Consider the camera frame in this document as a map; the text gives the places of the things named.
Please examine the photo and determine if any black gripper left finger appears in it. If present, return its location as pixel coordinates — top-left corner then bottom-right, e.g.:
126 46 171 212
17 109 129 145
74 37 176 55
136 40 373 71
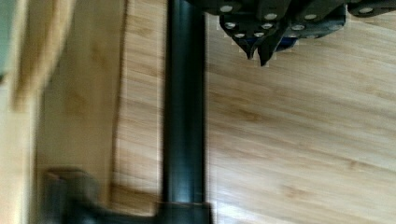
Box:
187 0 289 60

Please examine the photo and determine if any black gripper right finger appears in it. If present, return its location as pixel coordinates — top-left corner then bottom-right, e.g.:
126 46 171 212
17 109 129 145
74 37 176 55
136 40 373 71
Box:
258 0 395 66

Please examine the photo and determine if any wooden drawer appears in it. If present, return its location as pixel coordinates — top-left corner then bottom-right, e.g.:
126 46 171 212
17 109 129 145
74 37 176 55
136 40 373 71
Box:
1 0 395 224

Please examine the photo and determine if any black drawer handle bar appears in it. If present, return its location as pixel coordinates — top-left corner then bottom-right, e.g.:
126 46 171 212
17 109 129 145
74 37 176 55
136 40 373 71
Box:
40 0 213 224

